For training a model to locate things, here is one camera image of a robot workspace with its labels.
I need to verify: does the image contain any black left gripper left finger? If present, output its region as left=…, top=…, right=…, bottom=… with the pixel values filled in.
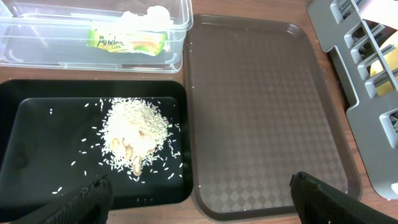
left=11, top=175, right=113, bottom=224

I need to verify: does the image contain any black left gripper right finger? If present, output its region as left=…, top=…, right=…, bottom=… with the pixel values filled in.
left=289, top=172, right=397, bottom=224

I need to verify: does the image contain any pile of rice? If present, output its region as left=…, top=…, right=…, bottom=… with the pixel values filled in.
left=49, top=96, right=183, bottom=195

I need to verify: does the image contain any yellow plate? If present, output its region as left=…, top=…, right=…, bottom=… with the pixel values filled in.
left=368, top=39, right=398, bottom=97

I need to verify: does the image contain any green snack wrapper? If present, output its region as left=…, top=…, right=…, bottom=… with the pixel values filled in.
left=86, top=28, right=167, bottom=56

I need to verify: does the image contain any white tissue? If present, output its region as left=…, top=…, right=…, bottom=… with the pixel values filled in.
left=117, top=6, right=174, bottom=32

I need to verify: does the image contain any pink bowl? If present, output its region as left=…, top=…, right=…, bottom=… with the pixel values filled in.
left=359, top=0, right=397, bottom=30

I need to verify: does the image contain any black waste tray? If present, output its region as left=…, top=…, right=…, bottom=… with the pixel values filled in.
left=1, top=80, right=193, bottom=222

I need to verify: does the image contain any grey dishwasher rack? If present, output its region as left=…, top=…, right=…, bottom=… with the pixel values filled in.
left=307, top=0, right=397, bottom=200

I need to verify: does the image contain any clear plastic waste bin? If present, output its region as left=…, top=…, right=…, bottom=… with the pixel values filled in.
left=1, top=0, right=193, bottom=73

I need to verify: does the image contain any dark brown serving tray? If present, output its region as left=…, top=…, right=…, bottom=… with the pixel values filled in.
left=184, top=14, right=362, bottom=222

